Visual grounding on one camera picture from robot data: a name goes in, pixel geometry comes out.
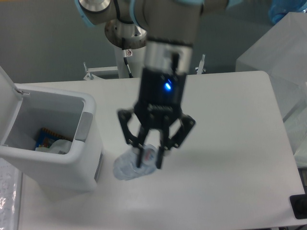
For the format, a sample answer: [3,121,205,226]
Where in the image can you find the white plastic wrapper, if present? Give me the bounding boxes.
[35,139,72,155]

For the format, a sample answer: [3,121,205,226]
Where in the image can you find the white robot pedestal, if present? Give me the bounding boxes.
[114,46,146,79]

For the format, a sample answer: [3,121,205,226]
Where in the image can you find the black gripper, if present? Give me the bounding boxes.
[117,68,196,169]

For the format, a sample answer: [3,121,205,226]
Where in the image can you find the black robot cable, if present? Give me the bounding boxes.
[121,37,134,79]

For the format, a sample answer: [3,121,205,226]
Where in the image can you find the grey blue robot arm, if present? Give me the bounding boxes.
[75,0,235,168]

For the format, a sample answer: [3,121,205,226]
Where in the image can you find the translucent plastic box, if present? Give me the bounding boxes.
[235,11,307,154]

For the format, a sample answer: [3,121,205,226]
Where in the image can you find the white pedestal foot bracket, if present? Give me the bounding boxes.
[83,62,119,81]

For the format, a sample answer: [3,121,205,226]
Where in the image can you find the blue orange snack packet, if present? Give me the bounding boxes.
[35,127,71,148]

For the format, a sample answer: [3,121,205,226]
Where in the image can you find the black device at edge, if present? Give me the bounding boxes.
[290,194,307,219]

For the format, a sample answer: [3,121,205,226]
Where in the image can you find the white trash can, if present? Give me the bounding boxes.
[0,70,103,191]

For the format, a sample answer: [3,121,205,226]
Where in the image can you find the crushed clear plastic bottle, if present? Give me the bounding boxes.
[112,143,160,181]

